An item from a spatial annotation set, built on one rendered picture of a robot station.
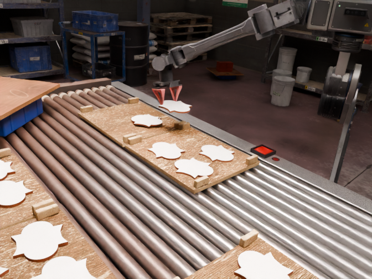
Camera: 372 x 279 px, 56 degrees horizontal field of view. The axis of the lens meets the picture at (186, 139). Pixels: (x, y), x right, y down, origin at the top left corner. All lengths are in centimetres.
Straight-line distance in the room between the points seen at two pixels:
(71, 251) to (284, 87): 438
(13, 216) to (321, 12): 153
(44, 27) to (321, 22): 450
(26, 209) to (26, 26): 464
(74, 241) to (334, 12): 148
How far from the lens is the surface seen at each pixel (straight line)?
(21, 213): 110
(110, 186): 120
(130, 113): 175
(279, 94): 510
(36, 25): 568
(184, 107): 151
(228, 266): 91
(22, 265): 94
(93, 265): 90
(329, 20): 186
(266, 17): 134
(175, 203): 112
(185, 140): 149
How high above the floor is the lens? 156
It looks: 25 degrees down
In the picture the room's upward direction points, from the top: 4 degrees clockwise
